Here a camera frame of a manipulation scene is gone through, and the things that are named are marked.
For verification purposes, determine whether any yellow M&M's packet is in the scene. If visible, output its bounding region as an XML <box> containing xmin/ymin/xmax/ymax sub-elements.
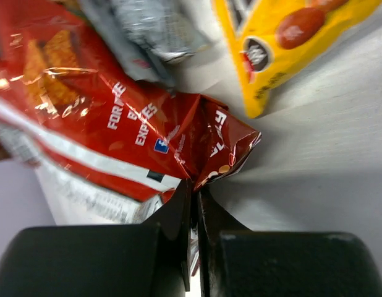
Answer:
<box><xmin>212</xmin><ymin>0</ymin><xmax>382</xmax><ymax>118</ymax></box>

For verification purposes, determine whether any brown M&M's packet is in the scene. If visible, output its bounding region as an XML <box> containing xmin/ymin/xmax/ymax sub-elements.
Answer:
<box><xmin>79</xmin><ymin>1</ymin><xmax>209</xmax><ymax>90</ymax></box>

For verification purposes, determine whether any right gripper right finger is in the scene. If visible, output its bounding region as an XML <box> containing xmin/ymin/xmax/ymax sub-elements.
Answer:
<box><xmin>197</xmin><ymin>189</ymin><xmax>382</xmax><ymax>296</ymax></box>

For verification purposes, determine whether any red Doritos chip bag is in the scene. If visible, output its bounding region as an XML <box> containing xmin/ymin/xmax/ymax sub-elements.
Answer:
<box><xmin>0</xmin><ymin>0</ymin><xmax>262</xmax><ymax>279</ymax></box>

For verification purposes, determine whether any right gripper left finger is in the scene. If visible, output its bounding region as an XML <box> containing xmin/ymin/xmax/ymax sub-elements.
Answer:
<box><xmin>0</xmin><ymin>180</ymin><xmax>192</xmax><ymax>296</ymax></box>

